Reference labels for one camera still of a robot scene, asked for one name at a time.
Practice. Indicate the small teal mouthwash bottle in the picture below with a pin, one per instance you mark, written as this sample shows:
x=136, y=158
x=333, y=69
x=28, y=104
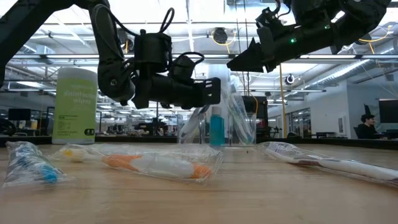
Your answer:
x=217, y=130

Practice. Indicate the clear plastic organizer container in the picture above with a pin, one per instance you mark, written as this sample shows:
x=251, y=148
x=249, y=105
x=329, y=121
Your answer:
x=230, y=140

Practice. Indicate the blue toothbrush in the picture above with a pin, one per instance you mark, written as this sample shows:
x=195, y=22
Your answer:
x=31, y=165
x=245, y=130

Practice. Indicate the white orange toothbrush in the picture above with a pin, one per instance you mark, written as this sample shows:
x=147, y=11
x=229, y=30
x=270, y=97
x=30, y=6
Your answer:
x=161, y=166

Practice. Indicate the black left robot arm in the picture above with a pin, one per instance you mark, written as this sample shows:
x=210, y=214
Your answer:
x=105, y=46

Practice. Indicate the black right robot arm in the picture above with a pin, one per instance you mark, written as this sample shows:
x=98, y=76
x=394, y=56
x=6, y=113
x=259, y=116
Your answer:
x=326, y=31

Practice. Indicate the white building column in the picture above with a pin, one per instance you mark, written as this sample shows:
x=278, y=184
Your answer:
x=222, y=70

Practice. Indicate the green disinfecting wipes canister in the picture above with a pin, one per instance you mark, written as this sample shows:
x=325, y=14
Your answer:
x=74, y=105

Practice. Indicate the person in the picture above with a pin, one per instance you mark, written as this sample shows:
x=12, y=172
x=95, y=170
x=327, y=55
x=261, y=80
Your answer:
x=367, y=130

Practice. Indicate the dark desk monitor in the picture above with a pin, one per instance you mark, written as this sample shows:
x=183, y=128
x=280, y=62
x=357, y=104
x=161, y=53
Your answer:
x=19, y=114

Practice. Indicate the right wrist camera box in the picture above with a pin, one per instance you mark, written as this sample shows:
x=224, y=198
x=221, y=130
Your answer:
x=267, y=18

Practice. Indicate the dark wall monitor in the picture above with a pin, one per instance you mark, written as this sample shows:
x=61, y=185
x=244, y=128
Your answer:
x=388, y=110

